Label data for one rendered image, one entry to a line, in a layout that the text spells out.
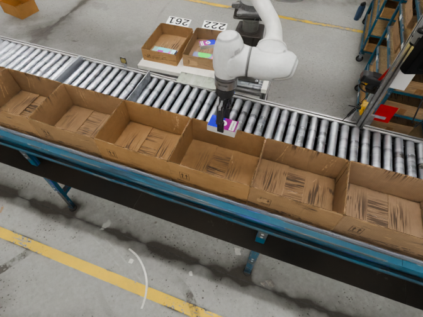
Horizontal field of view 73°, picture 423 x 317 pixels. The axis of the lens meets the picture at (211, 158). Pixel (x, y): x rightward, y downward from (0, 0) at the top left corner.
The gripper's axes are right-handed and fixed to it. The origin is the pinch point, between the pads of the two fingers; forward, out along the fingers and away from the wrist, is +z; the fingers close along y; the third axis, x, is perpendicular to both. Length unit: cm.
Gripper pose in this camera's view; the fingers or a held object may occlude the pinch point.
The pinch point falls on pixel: (223, 121)
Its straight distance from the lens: 128.9
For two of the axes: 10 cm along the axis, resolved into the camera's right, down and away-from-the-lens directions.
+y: -3.4, 7.6, -5.6
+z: -0.1, 5.9, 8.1
